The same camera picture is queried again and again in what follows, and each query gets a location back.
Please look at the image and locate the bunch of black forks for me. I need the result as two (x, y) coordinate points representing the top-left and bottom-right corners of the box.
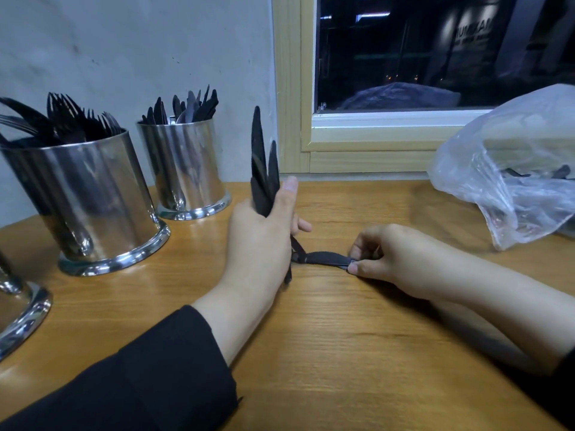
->
(0, 92), (125, 149)

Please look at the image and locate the bunch of black knives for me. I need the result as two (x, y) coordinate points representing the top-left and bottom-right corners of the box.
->
(139, 85), (219, 126)

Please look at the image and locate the person's right hand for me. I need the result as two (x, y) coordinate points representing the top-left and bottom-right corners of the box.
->
(347, 224), (455, 300)

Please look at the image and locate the clear plastic bag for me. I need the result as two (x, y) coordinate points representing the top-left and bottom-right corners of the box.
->
(428, 83), (575, 250)

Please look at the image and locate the person's left hand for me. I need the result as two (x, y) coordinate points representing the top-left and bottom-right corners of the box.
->
(220, 177), (313, 312)

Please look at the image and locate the person's left forearm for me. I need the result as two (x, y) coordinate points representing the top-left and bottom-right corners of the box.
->
(0, 292), (271, 431)

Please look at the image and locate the person's right forearm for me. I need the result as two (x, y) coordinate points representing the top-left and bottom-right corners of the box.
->
(431, 256), (575, 423)

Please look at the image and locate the dark parked car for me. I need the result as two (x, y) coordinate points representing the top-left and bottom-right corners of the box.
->
(340, 81), (464, 111)

